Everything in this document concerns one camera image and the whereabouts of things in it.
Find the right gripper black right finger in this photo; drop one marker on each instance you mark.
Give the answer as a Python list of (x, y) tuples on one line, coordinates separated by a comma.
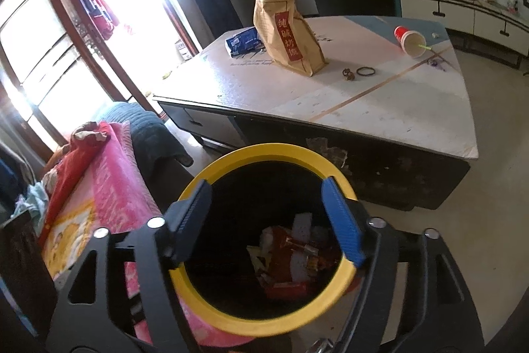
[(412, 296)]

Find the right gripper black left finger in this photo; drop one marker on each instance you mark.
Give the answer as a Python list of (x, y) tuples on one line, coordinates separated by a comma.
[(119, 296)]

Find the yellow rimmed black trash bin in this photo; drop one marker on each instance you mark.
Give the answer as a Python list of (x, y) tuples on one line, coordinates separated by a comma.
[(278, 246)]

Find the pink cartoon blanket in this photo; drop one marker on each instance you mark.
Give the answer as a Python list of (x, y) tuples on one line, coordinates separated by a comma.
[(111, 194)]

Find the light blue crumpled clothes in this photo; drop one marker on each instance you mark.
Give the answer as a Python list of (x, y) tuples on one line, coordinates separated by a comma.
[(35, 202)]

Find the red quilt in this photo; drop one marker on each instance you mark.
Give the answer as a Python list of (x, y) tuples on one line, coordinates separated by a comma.
[(85, 144)]

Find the dark blue sofa cover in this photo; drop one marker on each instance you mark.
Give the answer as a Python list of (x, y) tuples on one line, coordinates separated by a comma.
[(151, 139)]

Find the coffee table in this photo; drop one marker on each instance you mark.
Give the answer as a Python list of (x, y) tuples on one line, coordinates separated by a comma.
[(400, 128)]

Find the red paper cup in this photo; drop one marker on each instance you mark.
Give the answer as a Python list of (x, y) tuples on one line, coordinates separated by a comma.
[(412, 42)]

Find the tv cabinet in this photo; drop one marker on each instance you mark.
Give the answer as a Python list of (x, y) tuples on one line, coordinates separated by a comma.
[(476, 26)]

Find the brown paper bag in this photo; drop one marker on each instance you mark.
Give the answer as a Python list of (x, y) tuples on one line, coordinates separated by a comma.
[(287, 37)]

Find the blue tissue packet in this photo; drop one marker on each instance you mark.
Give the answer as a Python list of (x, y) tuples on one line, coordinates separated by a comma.
[(245, 42)]

